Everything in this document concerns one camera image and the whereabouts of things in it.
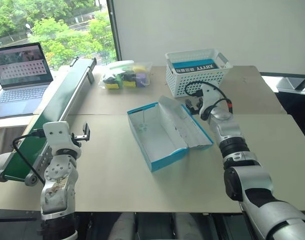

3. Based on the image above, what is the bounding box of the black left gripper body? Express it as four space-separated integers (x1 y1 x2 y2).
70 132 90 149

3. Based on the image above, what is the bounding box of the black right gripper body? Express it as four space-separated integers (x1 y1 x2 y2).
189 104 202 116

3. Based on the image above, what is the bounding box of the green conveyor belt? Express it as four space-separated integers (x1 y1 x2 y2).
0 57 98 187

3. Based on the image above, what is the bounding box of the blue packet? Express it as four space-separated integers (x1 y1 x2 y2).
172 58 220 75

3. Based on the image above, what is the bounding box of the blue cardboard box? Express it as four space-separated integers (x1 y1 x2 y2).
126 95 215 173

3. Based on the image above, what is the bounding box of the white plastic lattice basket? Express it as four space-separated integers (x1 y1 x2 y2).
164 48 234 98

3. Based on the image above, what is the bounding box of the clear bag of sponges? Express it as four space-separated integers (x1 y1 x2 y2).
99 59 154 92

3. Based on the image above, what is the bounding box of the grey rounded sleeve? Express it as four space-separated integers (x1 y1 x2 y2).
0 152 16 186

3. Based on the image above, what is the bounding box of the grey open laptop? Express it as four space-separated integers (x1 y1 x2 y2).
0 42 55 120

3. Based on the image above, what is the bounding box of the dark office desk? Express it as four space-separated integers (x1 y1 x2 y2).
260 71 305 152

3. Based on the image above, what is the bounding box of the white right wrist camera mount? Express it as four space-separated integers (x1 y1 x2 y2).
198 83 225 116

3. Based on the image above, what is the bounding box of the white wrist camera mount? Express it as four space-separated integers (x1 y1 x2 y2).
42 121 71 151
198 83 225 116

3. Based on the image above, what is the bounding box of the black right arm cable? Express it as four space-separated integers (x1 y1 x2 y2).
184 80 234 121

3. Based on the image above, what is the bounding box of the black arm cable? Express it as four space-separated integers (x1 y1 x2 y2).
12 128 46 186
184 80 234 121

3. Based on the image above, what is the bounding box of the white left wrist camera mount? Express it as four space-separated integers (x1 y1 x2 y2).
42 121 71 151

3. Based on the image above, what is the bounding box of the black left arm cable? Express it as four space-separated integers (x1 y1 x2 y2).
12 128 46 186

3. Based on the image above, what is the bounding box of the black window frame post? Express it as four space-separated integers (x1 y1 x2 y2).
106 0 123 62

